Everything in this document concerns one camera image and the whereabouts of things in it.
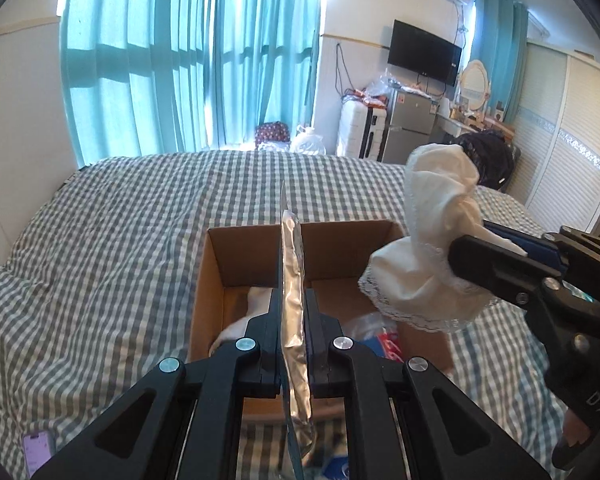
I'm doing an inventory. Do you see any clear plastic bags heap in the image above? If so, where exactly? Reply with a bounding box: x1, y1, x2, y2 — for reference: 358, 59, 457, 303
350, 74, 433, 106

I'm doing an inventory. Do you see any red and blue packet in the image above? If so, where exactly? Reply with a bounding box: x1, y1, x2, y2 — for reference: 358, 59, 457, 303
356, 329, 405, 363

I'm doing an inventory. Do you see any checked bed blanket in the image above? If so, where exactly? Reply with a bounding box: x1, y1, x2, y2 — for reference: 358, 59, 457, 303
0, 151, 583, 480

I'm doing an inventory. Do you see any white plastic bag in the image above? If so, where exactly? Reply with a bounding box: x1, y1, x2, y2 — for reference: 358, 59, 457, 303
290, 124, 327, 155

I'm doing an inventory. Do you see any black wall television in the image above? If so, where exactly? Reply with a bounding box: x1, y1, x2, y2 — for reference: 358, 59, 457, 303
387, 19, 463, 87

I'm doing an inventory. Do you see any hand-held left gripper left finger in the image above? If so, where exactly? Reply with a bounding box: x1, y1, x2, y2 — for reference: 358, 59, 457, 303
30, 287, 284, 480

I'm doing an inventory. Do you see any white dressing table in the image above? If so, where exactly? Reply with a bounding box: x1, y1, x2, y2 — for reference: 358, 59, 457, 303
430, 109, 517, 147

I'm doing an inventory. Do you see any silver foil packet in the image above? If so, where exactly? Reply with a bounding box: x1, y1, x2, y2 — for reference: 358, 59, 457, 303
278, 180, 315, 480

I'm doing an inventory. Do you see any teal window curtain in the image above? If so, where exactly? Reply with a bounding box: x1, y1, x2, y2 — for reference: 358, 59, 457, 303
59, 0, 218, 167
207, 0, 322, 148

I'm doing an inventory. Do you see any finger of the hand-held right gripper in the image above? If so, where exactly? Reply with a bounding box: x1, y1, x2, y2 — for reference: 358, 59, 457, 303
448, 234, 564, 309
482, 219, 600, 282

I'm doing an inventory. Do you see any silver small fridge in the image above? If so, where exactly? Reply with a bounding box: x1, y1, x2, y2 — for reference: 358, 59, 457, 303
378, 86, 439, 164

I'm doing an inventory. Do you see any cardboard box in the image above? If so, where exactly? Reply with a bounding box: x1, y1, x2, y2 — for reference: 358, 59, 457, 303
187, 220, 453, 421

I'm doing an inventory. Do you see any narrow teal curtain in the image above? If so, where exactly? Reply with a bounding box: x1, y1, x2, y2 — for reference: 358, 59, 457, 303
467, 0, 529, 128

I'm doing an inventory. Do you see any white suitcase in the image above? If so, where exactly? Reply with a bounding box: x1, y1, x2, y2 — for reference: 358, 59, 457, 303
335, 99, 390, 159

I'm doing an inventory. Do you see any person's right hand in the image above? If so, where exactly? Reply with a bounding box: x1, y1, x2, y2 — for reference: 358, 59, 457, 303
561, 409, 595, 450

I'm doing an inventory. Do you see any white soft item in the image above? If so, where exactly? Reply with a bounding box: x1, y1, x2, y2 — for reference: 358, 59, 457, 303
209, 286, 275, 356

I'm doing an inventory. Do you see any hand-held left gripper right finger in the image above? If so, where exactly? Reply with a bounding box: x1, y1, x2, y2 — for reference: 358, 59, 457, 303
304, 287, 552, 480

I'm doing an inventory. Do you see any black wall cable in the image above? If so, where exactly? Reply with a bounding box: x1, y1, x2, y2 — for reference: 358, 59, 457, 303
334, 42, 353, 100

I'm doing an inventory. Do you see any oval white vanity mirror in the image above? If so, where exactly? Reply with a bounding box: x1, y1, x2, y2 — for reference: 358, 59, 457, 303
456, 58, 492, 112

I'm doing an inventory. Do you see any clear plastic bag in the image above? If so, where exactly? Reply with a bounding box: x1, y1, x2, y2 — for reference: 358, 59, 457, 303
341, 311, 398, 346

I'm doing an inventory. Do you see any white louvred wardrobe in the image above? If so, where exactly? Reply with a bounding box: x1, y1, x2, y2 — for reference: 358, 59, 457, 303
504, 36, 600, 237

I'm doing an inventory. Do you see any white lace-trimmed cloth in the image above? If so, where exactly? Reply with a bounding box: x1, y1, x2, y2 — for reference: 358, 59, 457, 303
358, 143, 526, 334

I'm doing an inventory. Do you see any blue and white packet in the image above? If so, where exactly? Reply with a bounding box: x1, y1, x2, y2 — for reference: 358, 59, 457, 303
320, 452, 353, 480

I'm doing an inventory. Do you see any smartphone with purple screen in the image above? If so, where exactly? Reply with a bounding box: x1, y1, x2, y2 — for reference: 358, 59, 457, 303
22, 431, 57, 479

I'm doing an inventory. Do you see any red dotted fabric bag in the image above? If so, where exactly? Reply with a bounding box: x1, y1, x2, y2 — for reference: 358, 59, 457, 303
255, 121, 291, 145

